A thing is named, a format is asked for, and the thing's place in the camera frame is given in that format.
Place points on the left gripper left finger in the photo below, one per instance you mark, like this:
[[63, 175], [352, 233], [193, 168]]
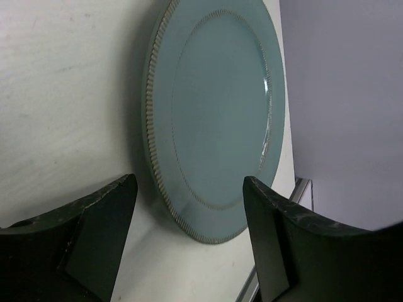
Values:
[[72, 253]]

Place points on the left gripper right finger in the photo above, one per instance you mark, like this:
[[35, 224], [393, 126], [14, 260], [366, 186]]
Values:
[[337, 262]]

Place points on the light blue plate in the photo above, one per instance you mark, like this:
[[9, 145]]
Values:
[[213, 111]]

